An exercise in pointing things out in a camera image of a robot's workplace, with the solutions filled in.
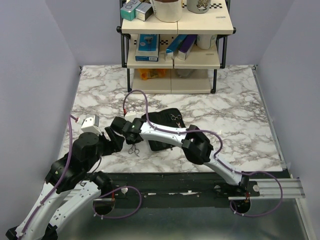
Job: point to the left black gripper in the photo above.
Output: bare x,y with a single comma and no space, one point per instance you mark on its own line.
117,141

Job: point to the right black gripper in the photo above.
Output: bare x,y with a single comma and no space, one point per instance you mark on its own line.
130,142

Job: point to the silver cutting scissors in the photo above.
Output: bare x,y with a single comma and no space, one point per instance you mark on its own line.
133,150

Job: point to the black zip tool case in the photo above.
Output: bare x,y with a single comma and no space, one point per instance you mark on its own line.
163,117

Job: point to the silver thinning scissors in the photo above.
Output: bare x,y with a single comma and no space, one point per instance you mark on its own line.
177,119

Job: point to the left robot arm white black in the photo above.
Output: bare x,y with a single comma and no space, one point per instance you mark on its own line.
50,213

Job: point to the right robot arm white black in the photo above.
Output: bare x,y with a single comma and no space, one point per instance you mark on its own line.
195,144

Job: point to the orange snack bag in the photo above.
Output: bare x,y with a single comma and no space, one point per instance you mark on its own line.
152,73

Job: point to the grey pouch on shelf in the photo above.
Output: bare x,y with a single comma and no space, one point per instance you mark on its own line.
184,73

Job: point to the blue razor package box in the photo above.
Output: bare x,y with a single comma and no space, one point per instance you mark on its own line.
147,48

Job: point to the blue toothpaste box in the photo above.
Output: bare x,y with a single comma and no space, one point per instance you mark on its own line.
172,50

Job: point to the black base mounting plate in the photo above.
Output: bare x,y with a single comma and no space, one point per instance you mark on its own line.
174,190

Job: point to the beige three-tier shelf rack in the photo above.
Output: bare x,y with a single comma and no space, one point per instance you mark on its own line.
205,62

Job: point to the purple toothpaste box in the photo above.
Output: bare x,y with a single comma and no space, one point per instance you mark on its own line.
186,47

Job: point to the white green cup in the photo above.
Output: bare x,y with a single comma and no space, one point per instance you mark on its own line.
205,41

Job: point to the teal white carton box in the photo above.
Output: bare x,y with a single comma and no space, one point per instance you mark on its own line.
127,11

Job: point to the silver grey small box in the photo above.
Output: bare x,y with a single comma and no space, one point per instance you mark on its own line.
143,11

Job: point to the white round tub brown lid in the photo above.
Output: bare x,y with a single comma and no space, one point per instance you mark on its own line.
169,11

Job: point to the white printed mug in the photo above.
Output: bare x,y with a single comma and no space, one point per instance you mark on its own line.
198,6

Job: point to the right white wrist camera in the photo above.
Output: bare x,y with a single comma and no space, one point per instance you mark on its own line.
130,115

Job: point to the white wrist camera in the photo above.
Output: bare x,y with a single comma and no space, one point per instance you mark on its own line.
91,125
130,115

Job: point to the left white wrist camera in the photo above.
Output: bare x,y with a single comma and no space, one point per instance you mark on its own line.
91,125

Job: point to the aluminium rail profile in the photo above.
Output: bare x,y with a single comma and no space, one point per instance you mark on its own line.
268,189

